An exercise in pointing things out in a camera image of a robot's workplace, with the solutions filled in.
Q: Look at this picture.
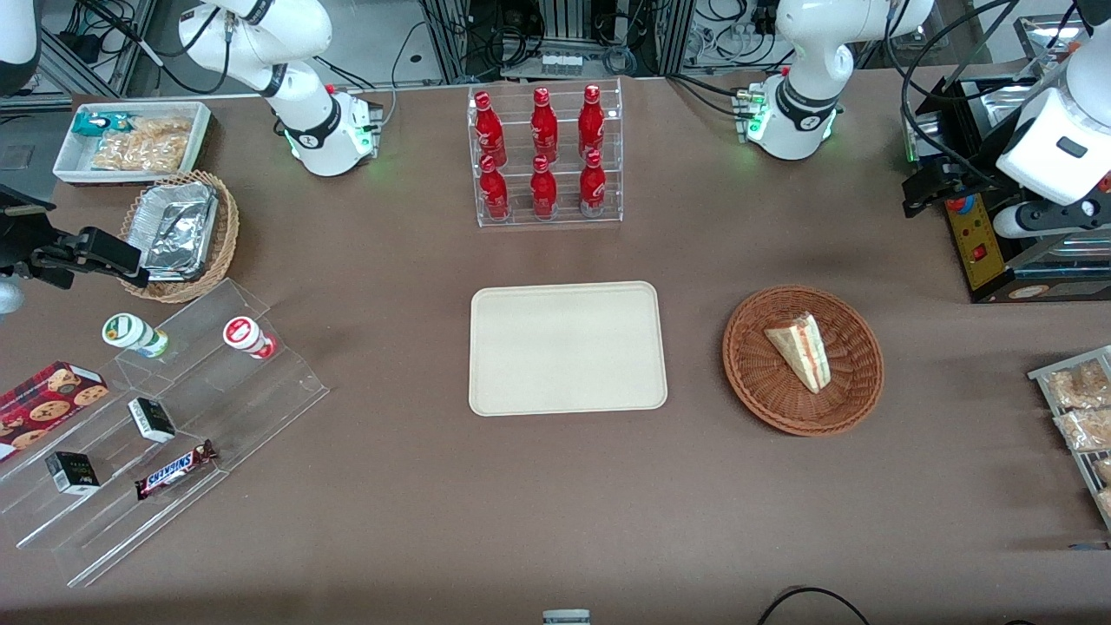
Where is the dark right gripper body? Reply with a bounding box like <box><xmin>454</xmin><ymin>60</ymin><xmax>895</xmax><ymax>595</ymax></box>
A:
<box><xmin>0</xmin><ymin>184</ymin><xmax>66</xmax><ymax>270</ymax></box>

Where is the triangular sandwich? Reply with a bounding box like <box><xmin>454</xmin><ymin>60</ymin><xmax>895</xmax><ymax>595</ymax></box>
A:
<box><xmin>764</xmin><ymin>312</ymin><xmax>832</xmax><ymax>395</ymax></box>

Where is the aluminium foil tray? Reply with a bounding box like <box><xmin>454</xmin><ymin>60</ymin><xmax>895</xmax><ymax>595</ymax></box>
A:
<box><xmin>139</xmin><ymin>181</ymin><xmax>220</xmax><ymax>283</ymax></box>

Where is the oval tan wicker basket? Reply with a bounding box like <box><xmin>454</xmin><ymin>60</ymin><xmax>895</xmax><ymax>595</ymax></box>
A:
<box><xmin>120</xmin><ymin>170</ymin><xmax>240</xmax><ymax>305</ymax></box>

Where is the round brown wicker basket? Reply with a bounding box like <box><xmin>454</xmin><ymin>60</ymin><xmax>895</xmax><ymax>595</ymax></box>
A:
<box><xmin>722</xmin><ymin>286</ymin><xmax>885</xmax><ymax>437</ymax></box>

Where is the tray of packaged snacks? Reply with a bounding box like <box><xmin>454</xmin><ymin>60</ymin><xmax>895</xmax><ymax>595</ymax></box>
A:
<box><xmin>1028</xmin><ymin>345</ymin><xmax>1111</xmax><ymax>532</ymax></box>

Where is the beige rectangular tray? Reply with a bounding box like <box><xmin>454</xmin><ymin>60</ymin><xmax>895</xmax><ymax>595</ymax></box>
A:
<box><xmin>469</xmin><ymin>280</ymin><xmax>669</xmax><ymax>418</ymax></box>

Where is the dark grey flat panel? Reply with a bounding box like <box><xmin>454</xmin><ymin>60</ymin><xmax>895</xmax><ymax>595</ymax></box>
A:
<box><xmin>0</xmin><ymin>113</ymin><xmax>75</xmax><ymax>209</ymax></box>

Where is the black food warmer case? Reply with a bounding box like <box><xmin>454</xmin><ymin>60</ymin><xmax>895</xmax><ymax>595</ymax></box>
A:
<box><xmin>903</xmin><ymin>13</ymin><xmax>1111</xmax><ymax>305</ymax></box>

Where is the green lid cup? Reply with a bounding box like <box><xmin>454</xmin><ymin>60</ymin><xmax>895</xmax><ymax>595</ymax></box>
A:
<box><xmin>102</xmin><ymin>312</ymin><xmax>170</xmax><ymax>359</ymax></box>

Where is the white rectangular bin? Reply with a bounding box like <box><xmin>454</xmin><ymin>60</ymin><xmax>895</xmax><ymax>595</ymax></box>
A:
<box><xmin>52</xmin><ymin>101</ymin><xmax>213</xmax><ymax>185</ymax></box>

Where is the clear bag of crackers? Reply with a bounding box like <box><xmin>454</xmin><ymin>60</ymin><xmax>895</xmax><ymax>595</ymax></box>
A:
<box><xmin>91</xmin><ymin>117</ymin><xmax>194</xmax><ymax>173</ymax></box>

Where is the teal snack packet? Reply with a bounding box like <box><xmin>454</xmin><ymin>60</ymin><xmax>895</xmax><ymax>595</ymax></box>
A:
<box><xmin>71</xmin><ymin>111</ymin><xmax>138</xmax><ymax>140</ymax></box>

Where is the red cookie box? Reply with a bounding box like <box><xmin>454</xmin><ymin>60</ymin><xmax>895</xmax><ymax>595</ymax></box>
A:
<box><xmin>0</xmin><ymin>361</ymin><xmax>110</xmax><ymax>463</ymax></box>

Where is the red lid cup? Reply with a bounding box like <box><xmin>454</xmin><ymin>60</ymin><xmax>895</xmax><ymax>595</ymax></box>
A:
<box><xmin>222</xmin><ymin>316</ymin><xmax>279</xmax><ymax>361</ymax></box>

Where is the small black white box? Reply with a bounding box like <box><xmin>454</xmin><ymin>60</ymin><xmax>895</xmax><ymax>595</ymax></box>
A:
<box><xmin>128</xmin><ymin>397</ymin><xmax>177</xmax><ymax>444</ymax></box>
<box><xmin>45</xmin><ymin>451</ymin><xmax>102</xmax><ymax>497</ymax></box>

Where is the clear acrylic stepped shelf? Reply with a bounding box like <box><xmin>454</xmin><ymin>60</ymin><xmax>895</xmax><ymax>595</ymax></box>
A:
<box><xmin>0</xmin><ymin>278</ymin><xmax>331</xmax><ymax>589</ymax></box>

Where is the snickers chocolate bar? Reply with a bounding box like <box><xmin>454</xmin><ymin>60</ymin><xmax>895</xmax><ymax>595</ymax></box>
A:
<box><xmin>135</xmin><ymin>439</ymin><xmax>219</xmax><ymax>501</ymax></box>

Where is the red cola bottle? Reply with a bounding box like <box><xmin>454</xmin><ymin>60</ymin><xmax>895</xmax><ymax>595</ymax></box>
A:
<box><xmin>531</xmin><ymin>87</ymin><xmax>559</xmax><ymax>161</ymax></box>
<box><xmin>530</xmin><ymin>155</ymin><xmax>558</xmax><ymax>220</ymax></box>
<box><xmin>579</xmin><ymin>84</ymin><xmax>606</xmax><ymax>159</ymax></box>
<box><xmin>479</xmin><ymin>155</ymin><xmax>511</xmax><ymax>220</ymax></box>
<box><xmin>474</xmin><ymin>91</ymin><xmax>508</xmax><ymax>166</ymax></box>
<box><xmin>580</xmin><ymin>149</ymin><xmax>607</xmax><ymax>218</ymax></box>

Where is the clear acrylic bottle rack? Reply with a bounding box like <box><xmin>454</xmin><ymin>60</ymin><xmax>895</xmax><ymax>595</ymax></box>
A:
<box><xmin>467</xmin><ymin>78</ymin><xmax>624</xmax><ymax>229</ymax></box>

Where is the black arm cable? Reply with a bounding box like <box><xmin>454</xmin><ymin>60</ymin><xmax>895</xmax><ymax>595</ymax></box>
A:
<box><xmin>885</xmin><ymin>0</ymin><xmax>1025</xmax><ymax>188</ymax></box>

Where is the black cable loop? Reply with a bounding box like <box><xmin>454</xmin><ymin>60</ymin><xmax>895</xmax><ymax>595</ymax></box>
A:
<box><xmin>757</xmin><ymin>587</ymin><xmax>871</xmax><ymax>625</ymax></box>

